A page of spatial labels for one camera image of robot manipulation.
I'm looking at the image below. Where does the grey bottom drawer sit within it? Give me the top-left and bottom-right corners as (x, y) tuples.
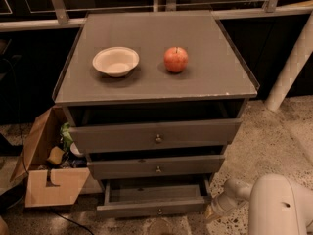
(97, 174), (211, 218)

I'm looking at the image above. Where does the grey drawer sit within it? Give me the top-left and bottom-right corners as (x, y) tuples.
(97, 174), (211, 218)
(88, 155), (225, 180)
(70, 118), (242, 153)

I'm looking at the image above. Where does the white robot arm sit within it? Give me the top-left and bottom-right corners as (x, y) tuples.
(205, 174), (313, 235)

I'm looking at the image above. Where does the grey middle drawer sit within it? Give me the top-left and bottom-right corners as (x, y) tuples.
(88, 155), (225, 180)

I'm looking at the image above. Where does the grey top drawer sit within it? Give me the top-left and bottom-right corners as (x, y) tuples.
(70, 118), (242, 153)

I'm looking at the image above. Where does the grey drawer cabinet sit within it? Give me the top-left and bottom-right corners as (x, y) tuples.
(52, 11), (260, 184)

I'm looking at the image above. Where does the red apple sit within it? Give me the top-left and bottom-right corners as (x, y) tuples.
(163, 47), (189, 73)

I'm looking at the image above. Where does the green crumpled bag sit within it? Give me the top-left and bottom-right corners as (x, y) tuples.
(60, 122), (73, 152)

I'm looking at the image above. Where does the yellow sponge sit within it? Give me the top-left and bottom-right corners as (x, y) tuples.
(47, 146), (65, 165)

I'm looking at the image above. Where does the open cardboard box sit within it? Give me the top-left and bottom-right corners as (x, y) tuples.
(11, 107), (102, 208)

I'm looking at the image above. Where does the white paper bowl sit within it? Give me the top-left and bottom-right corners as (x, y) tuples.
(92, 47), (140, 77)

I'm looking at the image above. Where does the white slanted pole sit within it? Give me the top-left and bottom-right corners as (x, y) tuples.
(264, 12), (313, 112)

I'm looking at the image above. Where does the metal railing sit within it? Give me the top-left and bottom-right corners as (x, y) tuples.
(0, 0), (313, 33)

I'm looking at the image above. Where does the black floor cable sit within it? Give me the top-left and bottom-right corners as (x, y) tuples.
(52, 211), (96, 235)

